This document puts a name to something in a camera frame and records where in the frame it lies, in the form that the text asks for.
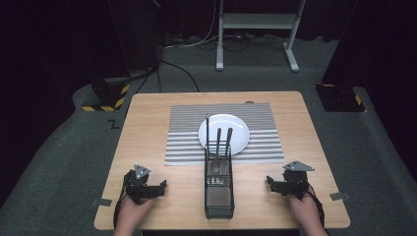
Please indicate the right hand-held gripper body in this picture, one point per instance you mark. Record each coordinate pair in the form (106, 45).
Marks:
(295, 183)

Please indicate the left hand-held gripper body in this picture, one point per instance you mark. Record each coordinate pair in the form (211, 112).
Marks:
(136, 188)

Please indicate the person's left hand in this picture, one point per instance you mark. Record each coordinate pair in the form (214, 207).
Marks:
(131, 214)

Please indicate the person's right hand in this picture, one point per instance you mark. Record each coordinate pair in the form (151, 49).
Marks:
(303, 209)

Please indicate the grey tape piece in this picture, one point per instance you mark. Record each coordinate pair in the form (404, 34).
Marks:
(339, 196)
(102, 202)

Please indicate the grey striped placemat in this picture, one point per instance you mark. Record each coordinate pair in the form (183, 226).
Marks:
(183, 144)

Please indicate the white round plate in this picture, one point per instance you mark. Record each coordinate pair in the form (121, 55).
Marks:
(234, 123)

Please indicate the black base with hazard stripes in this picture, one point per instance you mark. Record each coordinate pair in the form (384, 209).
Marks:
(339, 98)
(106, 96)

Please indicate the dark upright panel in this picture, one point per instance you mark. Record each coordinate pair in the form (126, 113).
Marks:
(137, 32)

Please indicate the white metal stand frame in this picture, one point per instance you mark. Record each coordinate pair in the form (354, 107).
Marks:
(255, 21)

